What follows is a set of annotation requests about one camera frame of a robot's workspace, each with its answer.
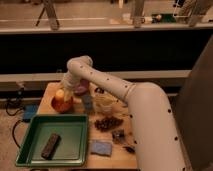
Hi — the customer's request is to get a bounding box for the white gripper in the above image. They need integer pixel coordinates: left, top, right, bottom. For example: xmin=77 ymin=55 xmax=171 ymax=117
xmin=61 ymin=72 xmax=79 ymax=97

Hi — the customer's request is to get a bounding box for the yellow red apple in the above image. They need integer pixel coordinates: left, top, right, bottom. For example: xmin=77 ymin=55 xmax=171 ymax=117
xmin=55 ymin=89 xmax=65 ymax=101

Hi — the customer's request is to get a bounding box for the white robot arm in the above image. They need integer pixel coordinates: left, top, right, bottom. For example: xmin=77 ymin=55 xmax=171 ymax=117
xmin=62 ymin=56 xmax=186 ymax=171

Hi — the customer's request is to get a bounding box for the purple bowl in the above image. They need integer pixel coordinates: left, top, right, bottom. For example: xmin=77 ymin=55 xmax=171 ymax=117
xmin=73 ymin=79 xmax=89 ymax=96

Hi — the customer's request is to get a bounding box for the red bowl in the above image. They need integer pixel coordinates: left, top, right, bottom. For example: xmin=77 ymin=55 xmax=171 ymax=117
xmin=51 ymin=97 xmax=73 ymax=113

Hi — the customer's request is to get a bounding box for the blue can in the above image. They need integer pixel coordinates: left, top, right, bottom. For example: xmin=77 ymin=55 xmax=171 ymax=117
xmin=82 ymin=94 xmax=93 ymax=111

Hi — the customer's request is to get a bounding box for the blue box on floor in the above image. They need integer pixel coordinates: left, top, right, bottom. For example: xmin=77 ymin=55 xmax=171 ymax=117
xmin=22 ymin=105 xmax=38 ymax=122

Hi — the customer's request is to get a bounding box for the bunch of dark grapes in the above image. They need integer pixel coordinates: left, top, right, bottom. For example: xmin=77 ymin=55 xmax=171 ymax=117
xmin=94 ymin=116 xmax=123 ymax=132

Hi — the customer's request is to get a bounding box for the dark rectangular block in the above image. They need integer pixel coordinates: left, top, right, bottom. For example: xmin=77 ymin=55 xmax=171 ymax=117
xmin=41 ymin=133 xmax=61 ymax=160

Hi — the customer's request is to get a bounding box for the green plastic tray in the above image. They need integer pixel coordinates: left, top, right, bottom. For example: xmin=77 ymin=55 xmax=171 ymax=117
xmin=16 ymin=114 xmax=88 ymax=168

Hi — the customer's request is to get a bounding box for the small dark metallic object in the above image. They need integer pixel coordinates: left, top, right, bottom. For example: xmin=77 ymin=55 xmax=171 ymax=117
xmin=112 ymin=129 xmax=125 ymax=144

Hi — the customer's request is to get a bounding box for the blue sponge cloth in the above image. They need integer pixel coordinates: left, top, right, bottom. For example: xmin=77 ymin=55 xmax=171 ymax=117
xmin=91 ymin=141 xmax=112 ymax=156

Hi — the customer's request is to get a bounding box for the small black object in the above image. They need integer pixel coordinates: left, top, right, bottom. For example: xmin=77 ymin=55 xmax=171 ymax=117
xmin=123 ymin=145 xmax=135 ymax=154

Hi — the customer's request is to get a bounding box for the black ring object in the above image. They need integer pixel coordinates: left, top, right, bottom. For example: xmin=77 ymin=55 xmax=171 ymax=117
xmin=94 ymin=87 xmax=104 ymax=94

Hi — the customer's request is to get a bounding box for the black cable on floor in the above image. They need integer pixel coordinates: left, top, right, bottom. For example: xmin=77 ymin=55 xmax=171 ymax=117
xmin=4 ymin=87 xmax=25 ymax=149

